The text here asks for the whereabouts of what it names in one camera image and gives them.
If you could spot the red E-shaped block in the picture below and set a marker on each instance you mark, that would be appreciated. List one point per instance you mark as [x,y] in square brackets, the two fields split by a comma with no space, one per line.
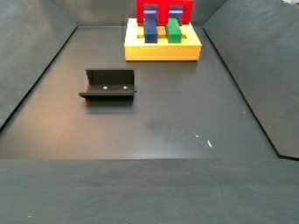
[163,10]

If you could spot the yellow wooden puzzle board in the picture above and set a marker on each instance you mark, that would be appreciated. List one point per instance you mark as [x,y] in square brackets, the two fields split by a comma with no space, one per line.
[137,50]

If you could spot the green block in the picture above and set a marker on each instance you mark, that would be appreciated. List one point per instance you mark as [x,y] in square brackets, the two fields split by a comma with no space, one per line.
[173,31]

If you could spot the blue block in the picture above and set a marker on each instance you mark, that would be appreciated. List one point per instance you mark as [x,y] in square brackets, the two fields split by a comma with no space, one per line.
[149,27]

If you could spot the black angled bracket stand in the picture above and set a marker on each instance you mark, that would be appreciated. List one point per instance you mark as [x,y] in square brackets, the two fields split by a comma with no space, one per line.
[109,83]

